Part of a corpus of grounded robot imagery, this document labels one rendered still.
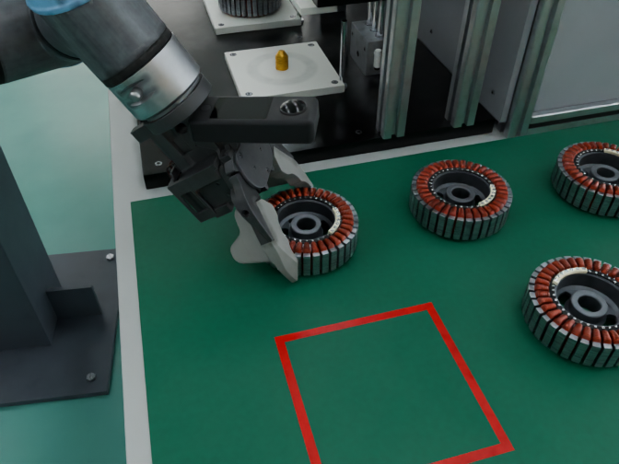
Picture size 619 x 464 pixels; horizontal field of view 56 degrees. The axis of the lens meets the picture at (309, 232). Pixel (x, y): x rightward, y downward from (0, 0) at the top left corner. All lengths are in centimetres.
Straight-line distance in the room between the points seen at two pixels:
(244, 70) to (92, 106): 164
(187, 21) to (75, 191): 106
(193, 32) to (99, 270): 86
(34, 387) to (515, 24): 125
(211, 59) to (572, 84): 53
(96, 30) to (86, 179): 160
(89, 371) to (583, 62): 121
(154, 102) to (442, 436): 37
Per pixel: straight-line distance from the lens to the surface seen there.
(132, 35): 52
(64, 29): 53
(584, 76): 88
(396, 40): 70
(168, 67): 52
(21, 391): 154
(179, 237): 66
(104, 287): 167
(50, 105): 257
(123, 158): 80
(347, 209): 63
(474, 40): 75
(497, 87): 83
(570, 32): 83
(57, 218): 196
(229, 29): 105
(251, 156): 57
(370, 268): 62
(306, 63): 92
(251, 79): 88
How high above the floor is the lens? 119
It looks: 43 degrees down
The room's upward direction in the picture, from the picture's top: straight up
